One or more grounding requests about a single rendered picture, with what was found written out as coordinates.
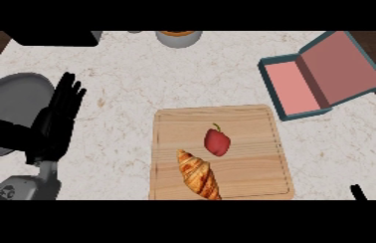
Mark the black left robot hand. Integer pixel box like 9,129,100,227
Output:
0,71,88,166

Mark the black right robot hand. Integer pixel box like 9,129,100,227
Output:
348,183,368,201

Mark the pale wooden cutting board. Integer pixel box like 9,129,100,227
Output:
147,104,296,201

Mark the red bell pepper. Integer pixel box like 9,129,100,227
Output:
202,122,231,157

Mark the teal and pink cardboard box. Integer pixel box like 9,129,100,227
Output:
256,30,376,122

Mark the grey round plate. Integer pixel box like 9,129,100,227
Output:
0,72,57,157

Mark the black appliance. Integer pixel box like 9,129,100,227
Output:
3,30,103,49

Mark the golden brown croissant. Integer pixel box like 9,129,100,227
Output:
175,148,222,201

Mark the grey cup with orange contents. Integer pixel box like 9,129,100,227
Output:
155,30,203,50

